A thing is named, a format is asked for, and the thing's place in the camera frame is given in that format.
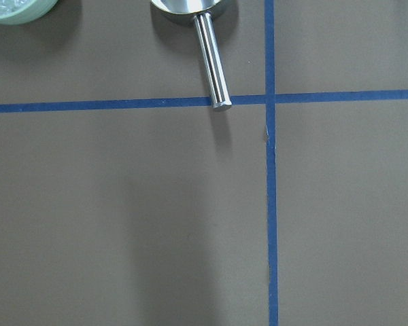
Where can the steel ice scoop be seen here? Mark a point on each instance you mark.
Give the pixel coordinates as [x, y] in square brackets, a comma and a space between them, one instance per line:
[200, 15]

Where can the green bowl of ice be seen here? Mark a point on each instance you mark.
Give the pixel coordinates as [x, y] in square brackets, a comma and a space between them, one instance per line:
[21, 12]

